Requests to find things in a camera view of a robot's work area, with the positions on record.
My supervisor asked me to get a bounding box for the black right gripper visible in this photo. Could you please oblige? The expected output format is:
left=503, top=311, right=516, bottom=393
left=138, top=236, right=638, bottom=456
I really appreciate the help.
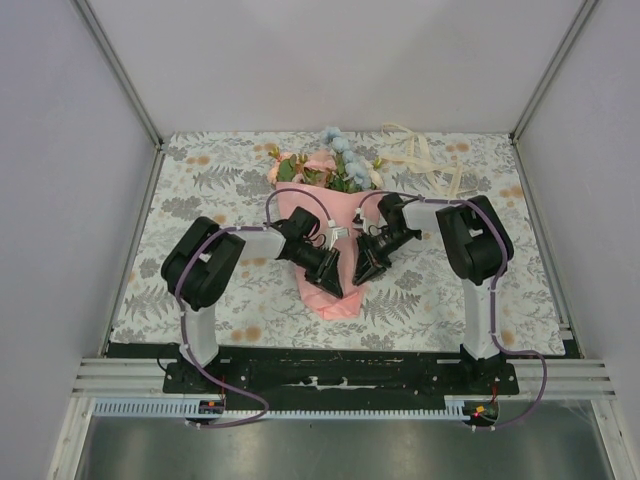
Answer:
left=353, top=228, right=418, bottom=287

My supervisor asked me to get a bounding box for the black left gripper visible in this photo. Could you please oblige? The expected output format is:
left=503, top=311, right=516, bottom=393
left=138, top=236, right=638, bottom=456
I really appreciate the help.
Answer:
left=291, top=239, right=342, bottom=298

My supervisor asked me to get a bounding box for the pink wrapping paper sheet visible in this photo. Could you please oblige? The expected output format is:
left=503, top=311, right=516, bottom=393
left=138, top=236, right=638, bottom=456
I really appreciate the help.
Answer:
left=267, top=149, right=382, bottom=321

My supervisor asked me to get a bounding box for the blue fake hydrangea stem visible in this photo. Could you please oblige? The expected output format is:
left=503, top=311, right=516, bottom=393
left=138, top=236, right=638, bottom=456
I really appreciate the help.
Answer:
left=321, top=127, right=372, bottom=193

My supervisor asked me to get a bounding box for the pink fake rose stem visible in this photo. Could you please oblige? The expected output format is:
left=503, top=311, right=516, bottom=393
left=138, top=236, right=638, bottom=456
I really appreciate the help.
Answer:
left=300, top=150, right=337, bottom=188

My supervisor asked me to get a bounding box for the orange fake rose stem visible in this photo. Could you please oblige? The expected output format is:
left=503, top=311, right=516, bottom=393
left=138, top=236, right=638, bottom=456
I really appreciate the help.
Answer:
left=267, top=145, right=308, bottom=185

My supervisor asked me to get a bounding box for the cream ribbon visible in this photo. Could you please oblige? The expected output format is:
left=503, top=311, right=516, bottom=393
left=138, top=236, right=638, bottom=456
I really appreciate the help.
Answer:
left=381, top=123, right=465, bottom=199

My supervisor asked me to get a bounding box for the green leafy rose stem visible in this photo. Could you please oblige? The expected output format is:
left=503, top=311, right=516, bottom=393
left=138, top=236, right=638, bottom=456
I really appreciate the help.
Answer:
left=326, top=156, right=384, bottom=194

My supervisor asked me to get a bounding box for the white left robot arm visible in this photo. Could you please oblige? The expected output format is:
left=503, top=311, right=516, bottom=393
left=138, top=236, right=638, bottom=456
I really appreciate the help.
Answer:
left=161, top=207, right=343, bottom=393

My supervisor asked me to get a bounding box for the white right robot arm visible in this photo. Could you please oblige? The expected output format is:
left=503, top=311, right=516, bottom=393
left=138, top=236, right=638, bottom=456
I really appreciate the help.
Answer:
left=352, top=192, right=514, bottom=394

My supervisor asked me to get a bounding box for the floral patterned table mat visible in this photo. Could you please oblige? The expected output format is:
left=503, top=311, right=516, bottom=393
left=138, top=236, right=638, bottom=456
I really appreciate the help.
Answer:
left=110, top=132, right=565, bottom=355

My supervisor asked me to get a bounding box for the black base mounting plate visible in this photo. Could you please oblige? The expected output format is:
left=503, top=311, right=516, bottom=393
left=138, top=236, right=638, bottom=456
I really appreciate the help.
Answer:
left=162, top=346, right=520, bottom=409

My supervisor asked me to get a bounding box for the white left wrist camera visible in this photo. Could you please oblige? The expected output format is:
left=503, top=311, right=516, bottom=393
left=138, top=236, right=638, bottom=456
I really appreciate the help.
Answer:
left=325, top=220, right=350, bottom=249

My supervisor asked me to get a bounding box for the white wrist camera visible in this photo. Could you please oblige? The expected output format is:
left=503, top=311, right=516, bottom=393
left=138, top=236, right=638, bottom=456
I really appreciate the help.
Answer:
left=352, top=207, right=373, bottom=234
left=325, top=220, right=350, bottom=249

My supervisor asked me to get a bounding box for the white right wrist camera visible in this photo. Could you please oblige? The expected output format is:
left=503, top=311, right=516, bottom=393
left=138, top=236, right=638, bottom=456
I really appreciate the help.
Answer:
left=352, top=207, right=373, bottom=234

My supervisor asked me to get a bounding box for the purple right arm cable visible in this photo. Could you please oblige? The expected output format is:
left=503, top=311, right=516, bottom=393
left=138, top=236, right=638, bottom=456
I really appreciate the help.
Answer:
left=355, top=191, right=548, bottom=434

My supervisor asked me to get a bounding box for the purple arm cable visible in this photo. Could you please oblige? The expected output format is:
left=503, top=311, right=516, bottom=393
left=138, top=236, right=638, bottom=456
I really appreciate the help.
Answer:
left=355, top=191, right=548, bottom=434
left=175, top=185, right=335, bottom=430

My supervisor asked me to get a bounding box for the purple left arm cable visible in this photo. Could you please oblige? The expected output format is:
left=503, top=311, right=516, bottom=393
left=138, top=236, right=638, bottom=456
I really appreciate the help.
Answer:
left=175, top=185, right=335, bottom=430

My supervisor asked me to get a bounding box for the white slotted cable duct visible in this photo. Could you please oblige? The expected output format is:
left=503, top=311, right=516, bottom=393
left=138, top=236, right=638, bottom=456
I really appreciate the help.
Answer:
left=93, top=398, right=473, bottom=421

